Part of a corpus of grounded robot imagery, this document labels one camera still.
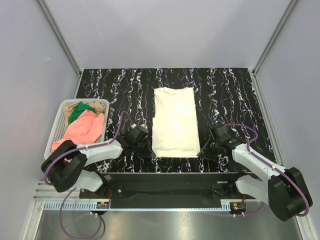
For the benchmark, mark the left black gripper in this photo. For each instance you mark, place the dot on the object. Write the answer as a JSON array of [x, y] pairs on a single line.
[[149, 152]]

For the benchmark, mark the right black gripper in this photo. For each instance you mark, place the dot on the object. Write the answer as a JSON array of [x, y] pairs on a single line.
[[205, 150]]

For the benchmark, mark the cream white t shirt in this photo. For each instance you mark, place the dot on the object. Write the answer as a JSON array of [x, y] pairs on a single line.
[[174, 125]]

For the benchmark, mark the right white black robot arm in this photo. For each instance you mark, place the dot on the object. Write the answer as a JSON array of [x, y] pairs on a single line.
[[284, 190]]

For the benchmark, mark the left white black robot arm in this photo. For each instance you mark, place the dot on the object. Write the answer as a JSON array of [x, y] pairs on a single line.
[[64, 169]]

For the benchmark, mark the beige t shirt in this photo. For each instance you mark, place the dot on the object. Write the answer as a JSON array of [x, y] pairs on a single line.
[[67, 109]]

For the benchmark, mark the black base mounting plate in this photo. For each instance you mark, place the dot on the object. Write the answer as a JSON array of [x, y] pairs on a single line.
[[167, 191]]

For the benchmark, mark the salmon pink t shirt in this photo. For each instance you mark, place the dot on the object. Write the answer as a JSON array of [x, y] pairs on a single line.
[[86, 129]]

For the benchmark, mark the green t shirt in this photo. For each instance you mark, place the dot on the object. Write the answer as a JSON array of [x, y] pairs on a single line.
[[78, 110]]

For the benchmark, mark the right small circuit board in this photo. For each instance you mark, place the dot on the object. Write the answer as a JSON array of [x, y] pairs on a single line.
[[239, 206]]

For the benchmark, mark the small circuit board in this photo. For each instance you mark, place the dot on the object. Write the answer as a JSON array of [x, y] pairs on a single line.
[[239, 206], [103, 205]]

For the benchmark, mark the left small circuit board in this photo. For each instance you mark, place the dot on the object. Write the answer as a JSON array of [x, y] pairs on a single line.
[[103, 205]]

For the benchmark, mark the white plastic laundry basket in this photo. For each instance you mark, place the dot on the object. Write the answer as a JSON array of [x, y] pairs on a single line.
[[59, 127]]

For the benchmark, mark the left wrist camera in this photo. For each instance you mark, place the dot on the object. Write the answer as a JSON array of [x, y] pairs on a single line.
[[143, 125]]

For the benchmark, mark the aluminium front rail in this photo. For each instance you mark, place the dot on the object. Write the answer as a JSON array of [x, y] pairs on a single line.
[[48, 193]]

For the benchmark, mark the white slotted cable duct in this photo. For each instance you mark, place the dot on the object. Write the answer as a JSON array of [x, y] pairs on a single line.
[[72, 205]]

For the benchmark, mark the left aluminium frame post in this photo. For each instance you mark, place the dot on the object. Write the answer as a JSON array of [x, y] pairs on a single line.
[[58, 35]]

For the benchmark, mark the aluminium frame post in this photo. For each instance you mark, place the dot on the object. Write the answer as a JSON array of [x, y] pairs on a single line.
[[277, 31], [58, 35]]

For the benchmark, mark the right aluminium frame post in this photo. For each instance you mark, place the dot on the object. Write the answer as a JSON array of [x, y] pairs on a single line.
[[277, 31]]

